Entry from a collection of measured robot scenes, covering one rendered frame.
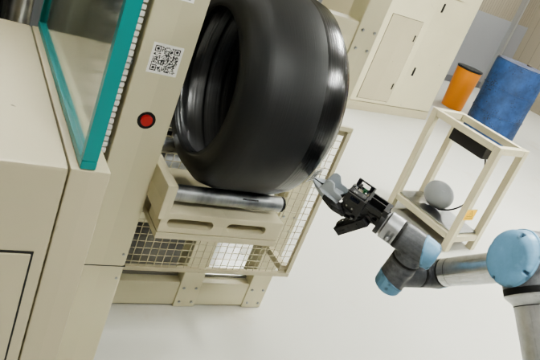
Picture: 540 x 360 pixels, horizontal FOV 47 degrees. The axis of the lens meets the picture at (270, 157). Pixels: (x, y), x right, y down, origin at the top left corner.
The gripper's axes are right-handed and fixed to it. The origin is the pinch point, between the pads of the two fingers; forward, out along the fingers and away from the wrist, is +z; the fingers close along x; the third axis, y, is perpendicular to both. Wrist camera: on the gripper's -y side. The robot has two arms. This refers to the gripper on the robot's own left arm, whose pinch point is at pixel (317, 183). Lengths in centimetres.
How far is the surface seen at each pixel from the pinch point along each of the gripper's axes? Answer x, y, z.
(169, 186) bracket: 28.6, -2.1, 26.2
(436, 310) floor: -131, -147, -69
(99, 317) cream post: 41, -52, 30
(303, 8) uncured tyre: -10.2, 35.9, 25.2
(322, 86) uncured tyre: 0.5, 27.2, 9.6
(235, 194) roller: 11.3, -9.8, 15.8
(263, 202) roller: 5.9, -11.9, 9.5
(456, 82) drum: -681, -318, 14
